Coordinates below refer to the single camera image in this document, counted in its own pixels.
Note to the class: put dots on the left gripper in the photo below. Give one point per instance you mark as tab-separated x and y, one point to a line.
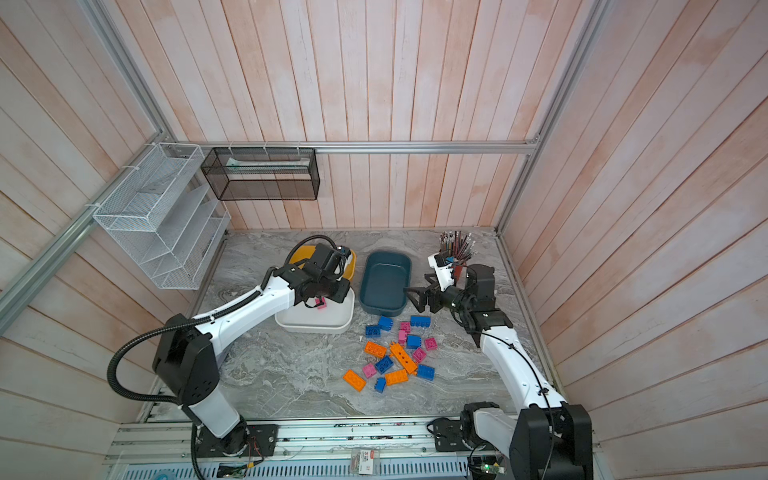
344	288

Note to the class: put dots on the teal plastic bin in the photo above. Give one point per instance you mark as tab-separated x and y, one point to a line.
386	276

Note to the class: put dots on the yellow plastic bin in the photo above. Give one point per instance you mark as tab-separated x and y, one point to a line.
351	264

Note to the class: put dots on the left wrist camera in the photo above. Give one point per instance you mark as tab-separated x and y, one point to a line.
344	255

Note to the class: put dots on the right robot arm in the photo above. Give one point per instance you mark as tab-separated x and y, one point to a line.
548	438

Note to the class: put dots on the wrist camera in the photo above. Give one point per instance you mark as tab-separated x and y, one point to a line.
344	255
443	268

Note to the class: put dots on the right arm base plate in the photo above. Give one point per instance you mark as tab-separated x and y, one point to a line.
452	435

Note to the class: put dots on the black mesh wall basket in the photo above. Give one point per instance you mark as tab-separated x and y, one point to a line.
262	173

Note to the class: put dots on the orange lego brick hollow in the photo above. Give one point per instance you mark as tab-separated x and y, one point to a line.
376	350

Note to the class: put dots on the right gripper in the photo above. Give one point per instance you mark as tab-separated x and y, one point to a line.
422	292

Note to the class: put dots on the bundle of coloured pencils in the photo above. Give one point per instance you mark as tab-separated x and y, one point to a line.
457	247

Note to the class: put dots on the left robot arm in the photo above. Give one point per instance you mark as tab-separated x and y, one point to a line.
186	358

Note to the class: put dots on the white plastic bin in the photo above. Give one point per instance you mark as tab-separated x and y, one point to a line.
332	318

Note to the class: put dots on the blue lego brick upright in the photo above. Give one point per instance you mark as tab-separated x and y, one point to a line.
385	323

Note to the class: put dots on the orange lego brick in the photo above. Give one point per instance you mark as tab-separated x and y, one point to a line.
356	381
396	377

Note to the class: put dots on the long orange lego plate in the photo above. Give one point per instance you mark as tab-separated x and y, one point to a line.
400	354

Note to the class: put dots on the white wire mesh shelf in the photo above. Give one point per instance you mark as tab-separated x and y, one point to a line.
170	227

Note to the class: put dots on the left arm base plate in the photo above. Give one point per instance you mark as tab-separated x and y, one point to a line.
253	440

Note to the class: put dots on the small blue lego brick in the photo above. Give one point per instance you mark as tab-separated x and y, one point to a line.
380	385

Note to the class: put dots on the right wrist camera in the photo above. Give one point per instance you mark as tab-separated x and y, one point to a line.
443	268

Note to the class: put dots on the long blue lego brick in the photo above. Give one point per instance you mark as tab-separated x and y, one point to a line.
420	322

